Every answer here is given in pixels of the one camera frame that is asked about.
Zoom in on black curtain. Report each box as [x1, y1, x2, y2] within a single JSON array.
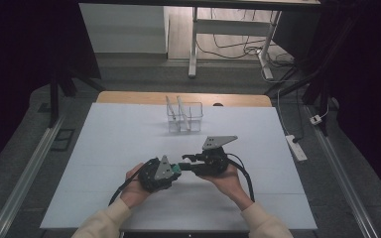
[[0, 0, 102, 181], [272, 0, 381, 206]]

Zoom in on black metal stand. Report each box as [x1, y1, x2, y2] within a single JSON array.
[[264, 62, 333, 137]]

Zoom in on white frame desk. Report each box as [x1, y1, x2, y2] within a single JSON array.
[[77, 0, 321, 80]]

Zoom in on black floor plate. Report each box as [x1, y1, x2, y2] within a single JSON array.
[[50, 128, 76, 153]]

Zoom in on tangle of black floor cables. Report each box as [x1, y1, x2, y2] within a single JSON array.
[[196, 9, 296, 67]]

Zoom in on aluminium floor rail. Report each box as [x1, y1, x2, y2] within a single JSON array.
[[304, 105, 380, 238], [0, 113, 65, 238]]

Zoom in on white table mat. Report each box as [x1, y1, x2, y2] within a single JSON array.
[[39, 102, 318, 231]]

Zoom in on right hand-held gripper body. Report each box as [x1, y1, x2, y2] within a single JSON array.
[[190, 135, 239, 178]]

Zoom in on hand-held gripper cable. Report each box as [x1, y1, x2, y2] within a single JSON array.
[[108, 158, 160, 206], [226, 153, 256, 203]]

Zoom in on left hand-held gripper cable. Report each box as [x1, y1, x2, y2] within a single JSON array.
[[108, 158, 160, 206]]

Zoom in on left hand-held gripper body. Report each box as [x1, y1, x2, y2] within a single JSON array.
[[137, 155, 183, 194]]

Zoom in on clear plastic pen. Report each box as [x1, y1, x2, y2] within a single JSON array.
[[165, 94, 182, 133]]

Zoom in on person's left hand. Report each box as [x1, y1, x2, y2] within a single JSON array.
[[119, 162, 153, 210]]

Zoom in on white panel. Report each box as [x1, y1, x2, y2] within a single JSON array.
[[78, 3, 170, 55]]

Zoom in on clear plastic pen holder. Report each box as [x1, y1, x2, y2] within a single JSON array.
[[166, 101, 204, 134]]

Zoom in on person's right hand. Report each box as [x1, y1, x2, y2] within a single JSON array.
[[196, 163, 256, 212]]

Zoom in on white power strip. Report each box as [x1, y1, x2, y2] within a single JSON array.
[[285, 134, 309, 163]]

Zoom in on right hand-held gripper cable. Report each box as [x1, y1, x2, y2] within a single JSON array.
[[226, 153, 256, 203]]

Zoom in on black tripod stand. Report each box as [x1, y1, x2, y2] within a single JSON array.
[[48, 70, 105, 128]]

